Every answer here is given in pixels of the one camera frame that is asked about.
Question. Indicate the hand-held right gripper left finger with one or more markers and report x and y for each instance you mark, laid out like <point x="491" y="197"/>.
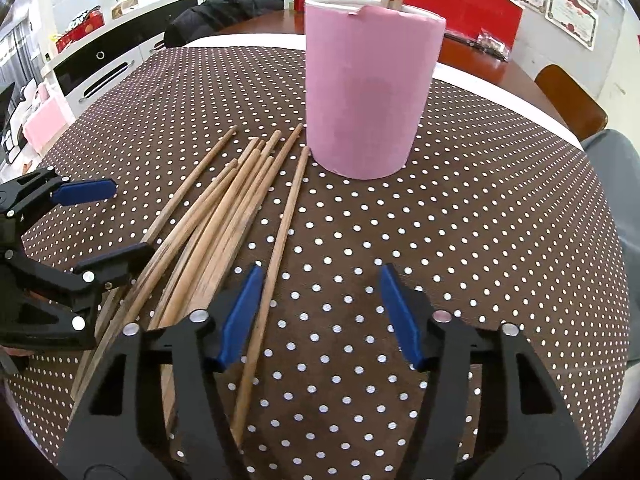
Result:
<point x="242" y="310"/>

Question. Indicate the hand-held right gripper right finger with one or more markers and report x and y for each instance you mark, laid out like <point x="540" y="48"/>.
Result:
<point x="400" y="310"/>

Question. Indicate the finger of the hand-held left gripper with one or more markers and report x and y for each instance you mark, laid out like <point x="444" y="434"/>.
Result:
<point x="85" y="191"/>
<point x="117" y="262"/>

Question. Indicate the bunch of wooden chopsticks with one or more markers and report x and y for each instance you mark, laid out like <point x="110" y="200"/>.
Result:
<point x="225" y="200"/>

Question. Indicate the pink cup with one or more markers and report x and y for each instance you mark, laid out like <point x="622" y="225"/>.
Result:
<point x="365" y="100"/>

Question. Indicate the pink cloth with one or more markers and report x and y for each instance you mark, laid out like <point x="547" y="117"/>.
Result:
<point x="45" y="127"/>

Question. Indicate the brown polka dot tablecloth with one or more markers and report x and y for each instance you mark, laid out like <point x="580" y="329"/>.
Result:
<point x="450" y="210"/>

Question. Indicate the white and black cabinet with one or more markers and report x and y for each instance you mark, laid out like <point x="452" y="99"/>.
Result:
<point x="100" y="67"/>

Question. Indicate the flat red box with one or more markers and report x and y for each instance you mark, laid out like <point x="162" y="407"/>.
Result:
<point x="82" y="30"/>

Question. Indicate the black jacket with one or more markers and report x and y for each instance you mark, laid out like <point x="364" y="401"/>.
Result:
<point x="220" y="15"/>

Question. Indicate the wooden chair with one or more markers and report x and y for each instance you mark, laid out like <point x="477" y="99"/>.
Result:
<point x="565" y="95"/>

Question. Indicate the small clear packets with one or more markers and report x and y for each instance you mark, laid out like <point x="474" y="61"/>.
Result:
<point x="492" y="45"/>

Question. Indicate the large red gift bag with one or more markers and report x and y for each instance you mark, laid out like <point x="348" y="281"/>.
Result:
<point x="465" y="5"/>

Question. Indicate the group of wall certificates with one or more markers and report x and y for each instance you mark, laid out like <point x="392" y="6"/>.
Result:
<point x="570" y="15"/>

